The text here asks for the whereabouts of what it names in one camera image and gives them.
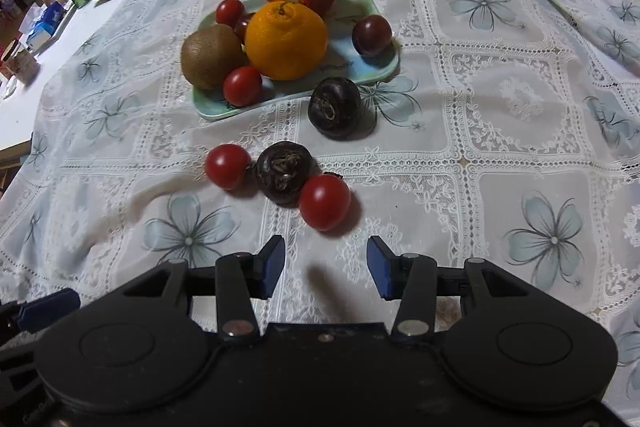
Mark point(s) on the brown kiwi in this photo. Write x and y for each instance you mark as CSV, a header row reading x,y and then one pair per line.
x,y
210,57

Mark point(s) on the dark water chestnut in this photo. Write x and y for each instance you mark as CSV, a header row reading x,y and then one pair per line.
x,y
334,108
285,173

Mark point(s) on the white lace floral tablecloth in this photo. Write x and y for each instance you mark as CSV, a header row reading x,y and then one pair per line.
x,y
475,132

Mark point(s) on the orange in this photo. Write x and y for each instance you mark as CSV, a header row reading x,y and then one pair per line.
x,y
285,42

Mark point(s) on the light green plate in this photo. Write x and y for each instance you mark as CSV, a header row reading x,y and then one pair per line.
x,y
350,62

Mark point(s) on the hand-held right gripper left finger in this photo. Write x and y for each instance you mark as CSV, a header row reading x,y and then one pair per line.
x,y
272,268

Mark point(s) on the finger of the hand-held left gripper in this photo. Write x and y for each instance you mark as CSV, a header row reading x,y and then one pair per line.
x,y
45,309

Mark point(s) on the dark purple cherry tomato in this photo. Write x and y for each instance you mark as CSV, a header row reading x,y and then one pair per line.
x,y
241,30
371,36

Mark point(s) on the blue tissue box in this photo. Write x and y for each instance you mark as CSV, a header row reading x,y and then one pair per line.
x,y
46,26

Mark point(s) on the red cherry tomato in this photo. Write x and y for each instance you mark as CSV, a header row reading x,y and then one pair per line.
x,y
242,86
229,13
325,202
227,166

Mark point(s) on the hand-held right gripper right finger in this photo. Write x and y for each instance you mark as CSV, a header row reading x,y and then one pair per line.
x,y
380,269

